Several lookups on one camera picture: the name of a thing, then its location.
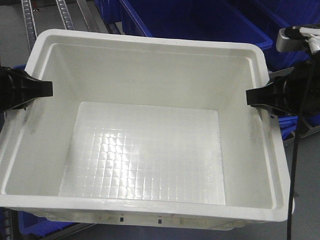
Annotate blue bin left front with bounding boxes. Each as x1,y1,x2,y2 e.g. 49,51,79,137
18,211,69,237

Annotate centre roller track rail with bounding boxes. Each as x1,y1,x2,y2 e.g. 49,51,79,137
21,0,37,53

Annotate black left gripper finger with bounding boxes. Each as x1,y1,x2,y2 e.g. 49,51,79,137
9,69,53,110

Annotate right roller track rail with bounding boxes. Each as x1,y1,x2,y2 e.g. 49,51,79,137
55,0,76,31

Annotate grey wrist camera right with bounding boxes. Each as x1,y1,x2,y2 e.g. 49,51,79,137
276,23,320,55

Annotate white plastic tote bin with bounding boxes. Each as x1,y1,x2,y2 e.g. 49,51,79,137
0,29,290,230

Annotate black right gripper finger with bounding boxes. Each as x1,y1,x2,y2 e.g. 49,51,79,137
245,82,282,110

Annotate roller track rail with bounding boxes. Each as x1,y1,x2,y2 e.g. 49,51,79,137
55,0,76,31
21,0,37,53

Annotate blue bin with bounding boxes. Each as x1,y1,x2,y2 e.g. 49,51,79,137
119,0,273,50
18,211,69,237
232,0,320,72

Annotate blue bin right front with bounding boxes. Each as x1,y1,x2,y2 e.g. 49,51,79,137
232,0,320,72

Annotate black cable right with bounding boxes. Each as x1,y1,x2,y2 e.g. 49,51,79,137
286,49,316,240

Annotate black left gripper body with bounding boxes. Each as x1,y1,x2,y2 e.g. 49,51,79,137
0,66,17,112

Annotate blue bin right rear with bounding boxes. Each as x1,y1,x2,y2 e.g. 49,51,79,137
119,0,273,50

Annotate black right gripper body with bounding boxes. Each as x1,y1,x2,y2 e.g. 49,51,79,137
274,60,320,117

